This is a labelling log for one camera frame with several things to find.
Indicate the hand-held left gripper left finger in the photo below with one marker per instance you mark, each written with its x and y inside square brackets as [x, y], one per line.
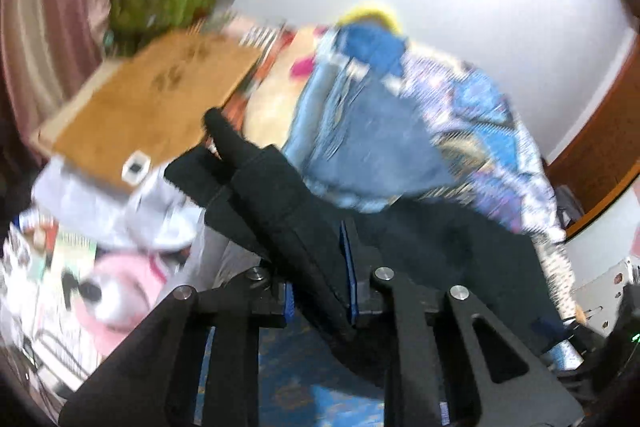
[272, 309]

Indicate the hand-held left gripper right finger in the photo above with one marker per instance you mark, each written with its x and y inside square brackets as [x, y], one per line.
[348, 277]

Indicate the black pants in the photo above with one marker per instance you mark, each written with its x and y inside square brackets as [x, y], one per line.
[280, 207]

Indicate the folded blue denim jeans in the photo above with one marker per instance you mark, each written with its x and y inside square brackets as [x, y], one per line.
[380, 142]

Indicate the pink plush toy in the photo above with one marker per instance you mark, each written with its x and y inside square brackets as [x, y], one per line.
[125, 279]

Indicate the grey cloth on floor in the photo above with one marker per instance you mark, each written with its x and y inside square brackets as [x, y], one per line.
[570, 207]

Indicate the peach bed sheet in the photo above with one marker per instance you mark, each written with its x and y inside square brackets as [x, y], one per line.
[272, 107]

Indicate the small white device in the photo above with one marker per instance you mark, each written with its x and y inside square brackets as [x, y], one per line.
[136, 168]

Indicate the blue patchwork blanket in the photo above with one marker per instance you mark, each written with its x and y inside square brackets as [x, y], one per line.
[480, 117]

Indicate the light grey cloth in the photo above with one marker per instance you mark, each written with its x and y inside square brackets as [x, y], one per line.
[80, 202]

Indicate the wooden lap desk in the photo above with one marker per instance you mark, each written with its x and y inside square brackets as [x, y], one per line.
[150, 107]

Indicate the cartoon printed sheet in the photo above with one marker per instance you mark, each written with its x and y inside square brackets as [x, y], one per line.
[35, 267]

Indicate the striped cloth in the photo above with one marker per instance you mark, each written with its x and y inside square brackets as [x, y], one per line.
[262, 38]

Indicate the yellow foam tube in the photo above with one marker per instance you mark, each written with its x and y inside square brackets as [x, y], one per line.
[367, 11]

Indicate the green patterned bag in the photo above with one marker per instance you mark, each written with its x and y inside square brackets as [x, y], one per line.
[160, 2]

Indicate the striped pink curtain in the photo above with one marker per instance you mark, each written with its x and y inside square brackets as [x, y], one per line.
[45, 7]

